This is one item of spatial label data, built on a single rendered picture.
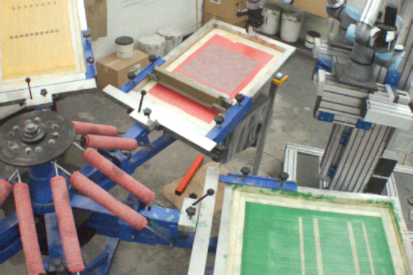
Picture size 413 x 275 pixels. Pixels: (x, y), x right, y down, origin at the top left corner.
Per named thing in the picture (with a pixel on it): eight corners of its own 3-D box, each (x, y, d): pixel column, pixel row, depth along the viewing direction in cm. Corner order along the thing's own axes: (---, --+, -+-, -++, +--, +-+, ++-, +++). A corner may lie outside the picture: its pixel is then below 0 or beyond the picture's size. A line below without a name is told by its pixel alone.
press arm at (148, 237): (355, 257, 134) (361, 249, 131) (357, 269, 129) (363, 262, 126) (60, 213, 140) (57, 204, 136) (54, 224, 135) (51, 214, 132)
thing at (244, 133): (249, 135, 237) (257, 92, 218) (260, 140, 233) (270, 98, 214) (207, 171, 205) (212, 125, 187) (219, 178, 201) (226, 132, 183)
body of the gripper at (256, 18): (257, 30, 199) (257, 12, 190) (244, 26, 203) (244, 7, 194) (264, 23, 203) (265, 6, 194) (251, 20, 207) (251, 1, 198)
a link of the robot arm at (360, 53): (353, 51, 184) (360, 28, 176) (376, 60, 178) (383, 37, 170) (347, 57, 176) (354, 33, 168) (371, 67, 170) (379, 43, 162)
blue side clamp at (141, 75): (161, 65, 203) (158, 55, 198) (167, 68, 201) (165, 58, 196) (123, 96, 188) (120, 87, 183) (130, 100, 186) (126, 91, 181)
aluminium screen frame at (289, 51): (213, 23, 226) (212, 18, 223) (295, 53, 200) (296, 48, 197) (124, 96, 187) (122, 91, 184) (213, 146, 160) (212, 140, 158)
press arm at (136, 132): (147, 122, 168) (144, 114, 164) (155, 127, 165) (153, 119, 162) (121, 146, 159) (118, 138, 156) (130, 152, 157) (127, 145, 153)
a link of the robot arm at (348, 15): (349, 31, 210) (355, 11, 202) (335, 23, 220) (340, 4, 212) (361, 30, 215) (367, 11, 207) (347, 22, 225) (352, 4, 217)
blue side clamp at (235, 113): (243, 102, 178) (243, 93, 173) (252, 107, 176) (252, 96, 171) (206, 143, 163) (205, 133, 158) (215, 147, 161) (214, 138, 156)
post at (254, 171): (249, 165, 305) (269, 64, 250) (271, 177, 295) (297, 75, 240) (234, 179, 290) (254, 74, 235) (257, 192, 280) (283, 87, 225)
